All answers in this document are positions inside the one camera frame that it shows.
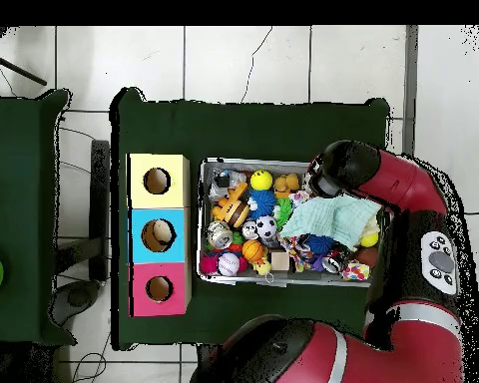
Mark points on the mint green knitted cloth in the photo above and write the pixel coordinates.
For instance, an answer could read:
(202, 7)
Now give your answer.
(335, 219)

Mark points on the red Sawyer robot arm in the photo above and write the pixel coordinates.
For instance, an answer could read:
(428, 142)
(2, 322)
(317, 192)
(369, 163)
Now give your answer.
(403, 179)

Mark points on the wooden box with three holes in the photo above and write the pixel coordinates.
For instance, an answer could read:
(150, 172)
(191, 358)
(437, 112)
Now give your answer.
(159, 279)

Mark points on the yellow smiley ball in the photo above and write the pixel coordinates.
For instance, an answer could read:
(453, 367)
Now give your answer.
(261, 180)

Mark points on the blue fuzzy puffer ball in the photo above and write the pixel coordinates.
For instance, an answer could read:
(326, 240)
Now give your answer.
(261, 203)

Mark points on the black and white soccer ball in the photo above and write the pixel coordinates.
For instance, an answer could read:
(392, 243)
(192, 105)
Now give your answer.
(266, 226)

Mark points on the cream knitted cloth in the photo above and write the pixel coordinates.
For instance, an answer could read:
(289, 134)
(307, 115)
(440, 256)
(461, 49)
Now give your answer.
(370, 225)

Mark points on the small wooden cube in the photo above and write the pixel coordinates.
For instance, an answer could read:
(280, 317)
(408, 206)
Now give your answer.
(280, 260)

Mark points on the small orange basketball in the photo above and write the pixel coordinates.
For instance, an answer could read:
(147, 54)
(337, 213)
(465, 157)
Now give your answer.
(253, 250)

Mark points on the yellow duck plush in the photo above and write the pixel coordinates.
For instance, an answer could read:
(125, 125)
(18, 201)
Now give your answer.
(262, 266)

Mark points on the white baseball with red stitching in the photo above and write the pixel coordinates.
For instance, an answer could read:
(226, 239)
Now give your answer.
(228, 264)

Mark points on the dark green side table cloth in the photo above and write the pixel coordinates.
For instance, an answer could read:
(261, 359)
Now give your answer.
(20, 179)

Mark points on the black tripod leg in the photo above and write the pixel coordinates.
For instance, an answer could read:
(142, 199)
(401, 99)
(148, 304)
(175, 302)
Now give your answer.
(20, 72)

